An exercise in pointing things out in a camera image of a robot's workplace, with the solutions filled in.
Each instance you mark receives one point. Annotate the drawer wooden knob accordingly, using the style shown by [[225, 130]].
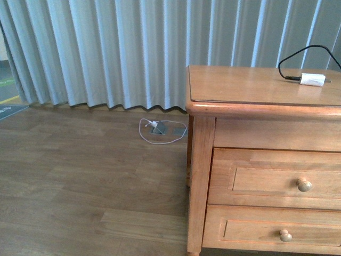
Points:
[[285, 236], [303, 185]]

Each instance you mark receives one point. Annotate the closed grey floor socket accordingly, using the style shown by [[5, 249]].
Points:
[[179, 131]]

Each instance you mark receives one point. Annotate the open grey floor socket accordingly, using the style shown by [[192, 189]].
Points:
[[161, 129]]

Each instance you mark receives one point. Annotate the grey pleated curtain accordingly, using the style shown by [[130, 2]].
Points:
[[134, 53]]

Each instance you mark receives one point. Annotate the wooden nightstand cabinet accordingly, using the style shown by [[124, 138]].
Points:
[[251, 108]]

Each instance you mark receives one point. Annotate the white charger adapter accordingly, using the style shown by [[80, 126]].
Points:
[[311, 79]]

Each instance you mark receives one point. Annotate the dark floor sign mat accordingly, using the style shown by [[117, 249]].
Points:
[[9, 110]]

